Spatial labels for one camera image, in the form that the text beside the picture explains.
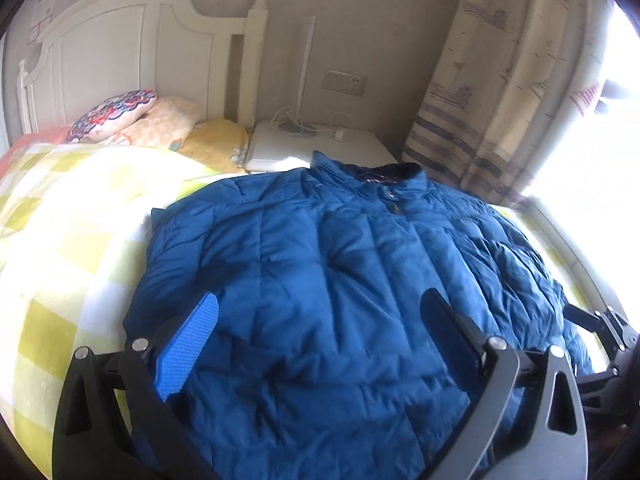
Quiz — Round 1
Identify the floral patterned pillow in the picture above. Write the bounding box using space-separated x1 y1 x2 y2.
66 89 157 143

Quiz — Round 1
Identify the blue quilted puffer jacket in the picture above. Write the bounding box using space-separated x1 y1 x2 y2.
124 154 592 479

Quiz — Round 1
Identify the beige yellow pillow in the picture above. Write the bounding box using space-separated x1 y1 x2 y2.
103 96 250 174

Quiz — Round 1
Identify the yellow white checked bed sheet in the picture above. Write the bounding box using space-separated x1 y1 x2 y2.
1 144 605 474

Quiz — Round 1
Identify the white bedside table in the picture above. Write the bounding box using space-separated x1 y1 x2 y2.
244 120 396 172

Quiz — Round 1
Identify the white charger cable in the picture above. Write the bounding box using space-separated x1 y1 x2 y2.
271 105 357 142

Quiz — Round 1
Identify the paper notice on wall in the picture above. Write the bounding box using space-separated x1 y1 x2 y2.
27 0 55 44

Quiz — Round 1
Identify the cream patterned curtain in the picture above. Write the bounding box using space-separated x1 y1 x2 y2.
402 0 614 207

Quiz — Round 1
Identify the beige wall socket plate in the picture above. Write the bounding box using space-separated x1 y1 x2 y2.
322 70 367 96

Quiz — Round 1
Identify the white wooden headboard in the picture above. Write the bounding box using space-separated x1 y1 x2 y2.
17 0 269 134

